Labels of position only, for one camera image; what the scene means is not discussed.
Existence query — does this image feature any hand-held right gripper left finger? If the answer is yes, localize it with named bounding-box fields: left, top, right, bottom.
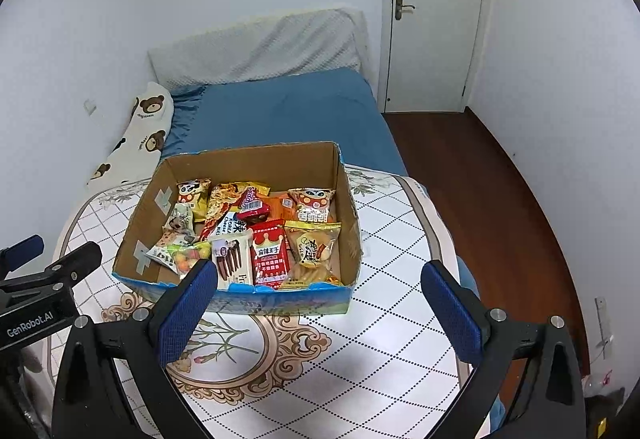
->
left=52, top=259, right=219, bottom=439

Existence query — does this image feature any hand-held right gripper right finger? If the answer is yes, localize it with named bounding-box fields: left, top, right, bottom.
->
left=421, top=261, right=586, bottom=439

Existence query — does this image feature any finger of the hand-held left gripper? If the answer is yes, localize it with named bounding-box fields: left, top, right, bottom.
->
left=0, top=240, right=103, bottom=301
left=0, top=234, right=46, bottom=277

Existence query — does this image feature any colourful candy ball bag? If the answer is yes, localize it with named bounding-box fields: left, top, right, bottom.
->
left=165, top=241, right=213, bottom=276

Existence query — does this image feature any white green snack packet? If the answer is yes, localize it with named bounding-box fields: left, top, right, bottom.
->
left=144, top=229, right=181, bottom=268

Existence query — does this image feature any white chocolate stick packet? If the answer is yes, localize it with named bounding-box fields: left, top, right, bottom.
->
left=210, top=235, right=253, bottom=292

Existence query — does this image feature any bear print snack packet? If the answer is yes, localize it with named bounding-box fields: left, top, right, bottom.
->
left=162, top=203, right=196, bottom=245

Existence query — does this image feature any white cheese snack packet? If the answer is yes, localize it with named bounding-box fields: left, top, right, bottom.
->
left=207, top=214, right=251, bottom=240

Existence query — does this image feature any red crown print packet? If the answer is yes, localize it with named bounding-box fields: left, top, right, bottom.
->
left=250, top=218, right=292, bottom=290

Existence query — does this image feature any yellow rice cracker packet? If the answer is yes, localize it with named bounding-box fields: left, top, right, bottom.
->
left=280, top=221, right=343, bottom=290

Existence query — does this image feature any cardboard box with blue rim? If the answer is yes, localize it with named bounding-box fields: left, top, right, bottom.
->
left=111, top=142, right=363, bottom=317

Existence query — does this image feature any pizza print snack packet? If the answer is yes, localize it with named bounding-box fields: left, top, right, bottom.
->
left=199, top=182, right=271, bottom=242

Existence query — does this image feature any yellow panda snack packet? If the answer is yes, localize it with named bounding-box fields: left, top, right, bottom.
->
left=176, top=178, right=213, bottom=222

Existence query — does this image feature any dark red candy packet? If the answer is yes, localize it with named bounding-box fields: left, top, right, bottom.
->
left=235, top=185, right=271, bottom=226

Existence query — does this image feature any orange snack packet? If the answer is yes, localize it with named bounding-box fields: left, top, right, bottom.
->
left=260, top=192, right=301, bottom=225

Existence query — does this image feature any bear print pillow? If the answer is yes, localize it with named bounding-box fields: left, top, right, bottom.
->
left=85, top=80, right=176, bottom=190

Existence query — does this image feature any clear plastic bag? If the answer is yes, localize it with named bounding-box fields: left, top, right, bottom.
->
left=582, top=366, right=626, bottom=400

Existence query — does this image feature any red gold panda packet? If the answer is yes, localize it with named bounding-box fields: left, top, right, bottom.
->
left=287, top=186, right=337, bottom=226

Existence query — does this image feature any black floor object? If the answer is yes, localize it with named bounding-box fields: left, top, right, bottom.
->
left=585, top=394, right=626, bottom=439

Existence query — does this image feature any blue bed sheet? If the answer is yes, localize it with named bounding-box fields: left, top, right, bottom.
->
left=160, top=68, right=506, bottom=435

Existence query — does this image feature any white door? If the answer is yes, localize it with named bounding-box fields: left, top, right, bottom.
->
left=381, top=0, right=493, bottom=115

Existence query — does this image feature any white wall power strip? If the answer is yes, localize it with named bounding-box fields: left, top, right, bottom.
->
left=594, top=296, right=615, bottom=360

